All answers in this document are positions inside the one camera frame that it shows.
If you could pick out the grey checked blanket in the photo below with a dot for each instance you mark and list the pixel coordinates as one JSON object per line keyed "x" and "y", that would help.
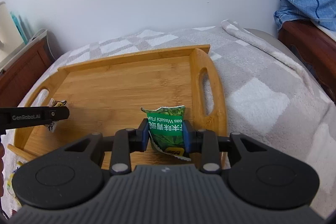
{"x": 257, "y": 184}

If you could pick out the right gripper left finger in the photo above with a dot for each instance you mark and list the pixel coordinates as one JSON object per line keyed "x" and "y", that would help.
{"x": 125, "y": 142}

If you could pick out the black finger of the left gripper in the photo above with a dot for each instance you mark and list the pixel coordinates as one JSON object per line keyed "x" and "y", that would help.
{"x": 22, "y": 117}

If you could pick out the cream electric kettle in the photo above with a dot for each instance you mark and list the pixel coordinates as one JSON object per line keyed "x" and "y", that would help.
{"x": 9, "y": 35}

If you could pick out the wooden side cabinet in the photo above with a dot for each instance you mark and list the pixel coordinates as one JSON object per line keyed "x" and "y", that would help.
{"x": 19, "y": 76}

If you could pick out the yellow America snack packet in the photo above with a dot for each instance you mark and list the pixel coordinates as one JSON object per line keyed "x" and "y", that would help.
{"x": 9, "y": 184}

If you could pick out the peanut chocolate bar packet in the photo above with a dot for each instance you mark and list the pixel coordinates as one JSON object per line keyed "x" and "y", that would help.
{"x": 59, "y": 112}

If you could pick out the green wasabi peas packet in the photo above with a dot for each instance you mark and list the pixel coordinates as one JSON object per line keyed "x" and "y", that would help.
{"x": 166, "y": 131}

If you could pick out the wooden bamboo tray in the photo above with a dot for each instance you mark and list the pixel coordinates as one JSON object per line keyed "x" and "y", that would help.
{"x": 109, "y": 94}

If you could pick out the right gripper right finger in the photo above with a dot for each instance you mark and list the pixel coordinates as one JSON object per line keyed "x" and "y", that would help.
{"x": 205, "y": 143}

